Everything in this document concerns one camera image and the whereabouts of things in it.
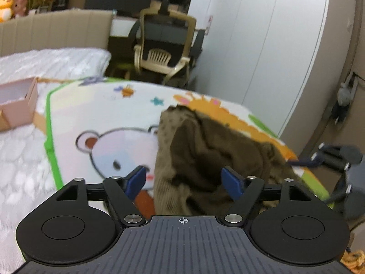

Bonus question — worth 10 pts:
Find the brown dotted corduroy garment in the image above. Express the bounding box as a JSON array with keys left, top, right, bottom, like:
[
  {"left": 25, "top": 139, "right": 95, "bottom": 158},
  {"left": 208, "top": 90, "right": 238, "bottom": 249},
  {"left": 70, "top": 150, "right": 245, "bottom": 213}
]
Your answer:
[{"left": 154, "top": 106, "right": 299, "bottom": 216}]

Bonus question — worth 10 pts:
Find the grey plush toy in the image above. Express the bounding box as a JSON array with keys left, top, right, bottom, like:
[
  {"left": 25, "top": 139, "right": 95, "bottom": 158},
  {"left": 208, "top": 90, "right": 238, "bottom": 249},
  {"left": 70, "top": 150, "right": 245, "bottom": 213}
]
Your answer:
[{"left": 331, "top": 72, "right": 359, "bottom": 124}]

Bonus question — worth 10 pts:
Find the white wardrobe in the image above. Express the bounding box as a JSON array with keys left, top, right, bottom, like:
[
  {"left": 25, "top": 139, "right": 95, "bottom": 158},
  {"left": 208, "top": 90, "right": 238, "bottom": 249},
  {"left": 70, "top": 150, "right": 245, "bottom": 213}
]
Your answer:
[{"left": 192, "top": 0, "right": 327, "bottom": 135}]

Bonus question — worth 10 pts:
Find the pink cardboard box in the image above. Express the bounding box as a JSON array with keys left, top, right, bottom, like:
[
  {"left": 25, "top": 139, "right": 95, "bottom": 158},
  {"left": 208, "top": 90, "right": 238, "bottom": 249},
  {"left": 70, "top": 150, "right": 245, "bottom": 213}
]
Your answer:
[{"left": 0, "top": 77, "right": 38, "bottom": 132}]

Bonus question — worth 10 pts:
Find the beige office chair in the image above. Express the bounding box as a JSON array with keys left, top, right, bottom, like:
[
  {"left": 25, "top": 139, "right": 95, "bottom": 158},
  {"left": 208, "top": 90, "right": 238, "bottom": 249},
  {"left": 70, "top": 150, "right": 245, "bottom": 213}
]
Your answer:
[{"left": 129, "top": 0, "right": 205, "bottom": 88}]

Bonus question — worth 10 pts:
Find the white desk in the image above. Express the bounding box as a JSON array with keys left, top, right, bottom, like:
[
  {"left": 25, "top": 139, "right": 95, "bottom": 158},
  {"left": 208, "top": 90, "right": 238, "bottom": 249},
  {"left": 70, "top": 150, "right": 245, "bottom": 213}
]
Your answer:
[{"left": 109, "top": 15, "right": 206, "bottom": 39}]

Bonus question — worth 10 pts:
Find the beige padded headboard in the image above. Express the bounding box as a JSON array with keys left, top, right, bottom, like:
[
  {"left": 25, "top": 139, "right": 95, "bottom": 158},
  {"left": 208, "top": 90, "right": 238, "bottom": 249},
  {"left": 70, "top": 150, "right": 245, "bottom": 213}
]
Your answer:
[{"left": 1, "top": 9, "right": 113, "bottom": 56}]

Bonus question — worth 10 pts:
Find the pink plush toy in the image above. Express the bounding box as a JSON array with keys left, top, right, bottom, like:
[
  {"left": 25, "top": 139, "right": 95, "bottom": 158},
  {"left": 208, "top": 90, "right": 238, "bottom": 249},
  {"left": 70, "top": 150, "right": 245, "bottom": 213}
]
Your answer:
[{"left": 12, "top": 0, "right": 28, "bottom": 18}]

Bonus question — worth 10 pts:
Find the yellow duck plush toy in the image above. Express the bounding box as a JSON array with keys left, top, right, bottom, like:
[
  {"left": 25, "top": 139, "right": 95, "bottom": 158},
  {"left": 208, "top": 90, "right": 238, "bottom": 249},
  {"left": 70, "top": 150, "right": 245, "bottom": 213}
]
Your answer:
[{"left": 0, "top": 0, "right": 14, "bottom": 23}]

